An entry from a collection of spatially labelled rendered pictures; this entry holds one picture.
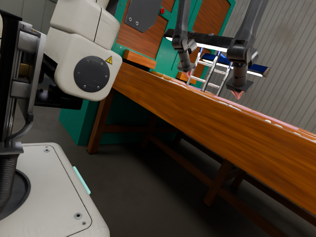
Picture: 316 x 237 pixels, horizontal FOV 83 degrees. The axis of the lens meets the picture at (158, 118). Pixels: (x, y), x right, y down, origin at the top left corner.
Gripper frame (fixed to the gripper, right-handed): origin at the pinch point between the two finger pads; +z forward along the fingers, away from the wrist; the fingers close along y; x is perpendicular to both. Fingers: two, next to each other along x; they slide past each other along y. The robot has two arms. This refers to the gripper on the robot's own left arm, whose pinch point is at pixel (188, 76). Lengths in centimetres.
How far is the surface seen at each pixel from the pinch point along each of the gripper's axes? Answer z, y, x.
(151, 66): 7.1, 45.9, -3.1
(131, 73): -17.6, 19.1, 27.1
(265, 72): 28, -27, -52
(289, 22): 66, 8, -186
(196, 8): -4, 51, -74
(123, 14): -36, 54, -3
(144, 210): 33, -22, 80
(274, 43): 83, 13, -165
